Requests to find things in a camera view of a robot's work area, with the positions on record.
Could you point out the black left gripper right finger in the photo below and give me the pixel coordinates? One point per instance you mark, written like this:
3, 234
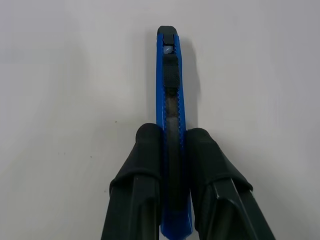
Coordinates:
220, 190

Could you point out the blue pen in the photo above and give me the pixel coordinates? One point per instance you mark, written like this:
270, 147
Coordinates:
171, 72

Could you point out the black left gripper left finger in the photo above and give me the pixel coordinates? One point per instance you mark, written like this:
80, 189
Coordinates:
135, 180

